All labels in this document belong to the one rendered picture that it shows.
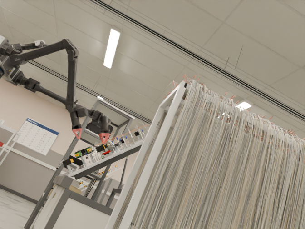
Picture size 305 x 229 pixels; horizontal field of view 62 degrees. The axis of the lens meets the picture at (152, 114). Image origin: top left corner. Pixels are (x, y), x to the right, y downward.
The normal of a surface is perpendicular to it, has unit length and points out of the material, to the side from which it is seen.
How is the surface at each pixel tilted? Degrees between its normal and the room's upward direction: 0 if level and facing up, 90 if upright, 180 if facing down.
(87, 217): 90
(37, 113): 90
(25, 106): 90
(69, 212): 90
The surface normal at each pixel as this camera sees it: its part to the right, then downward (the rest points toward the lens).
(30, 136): 0.28, -0.29
